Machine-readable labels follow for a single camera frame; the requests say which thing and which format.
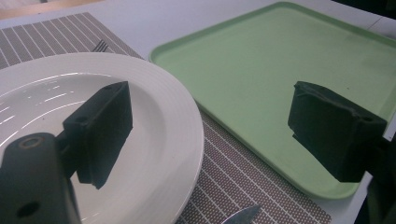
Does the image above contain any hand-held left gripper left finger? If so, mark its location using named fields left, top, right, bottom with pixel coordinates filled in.
left=55, top=81, right=134, bottom=190

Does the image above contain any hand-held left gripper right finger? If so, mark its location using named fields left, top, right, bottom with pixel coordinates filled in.
left=288, top=81, right=388, bottom=184

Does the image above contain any white round plate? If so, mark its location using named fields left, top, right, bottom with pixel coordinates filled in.
left=0, top=51, right=205, bottom=224

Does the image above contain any fork with wooden handle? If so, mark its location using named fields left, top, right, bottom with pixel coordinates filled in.
left=92, top=39, right=110, bottom=53

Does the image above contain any green plastic tray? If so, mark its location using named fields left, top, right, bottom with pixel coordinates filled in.
left=148, top=1, right=396, bottom=200

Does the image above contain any knife with wooden handle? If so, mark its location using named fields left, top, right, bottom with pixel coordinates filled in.
left=221, top=204, right=262, bottom=224

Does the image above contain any striped woven placemat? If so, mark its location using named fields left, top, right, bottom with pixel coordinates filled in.
left=0, top=12, right=332, bottom=224

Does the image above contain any wooden table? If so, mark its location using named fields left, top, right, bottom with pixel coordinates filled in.
left=0, top=0, right=104, bottom=21

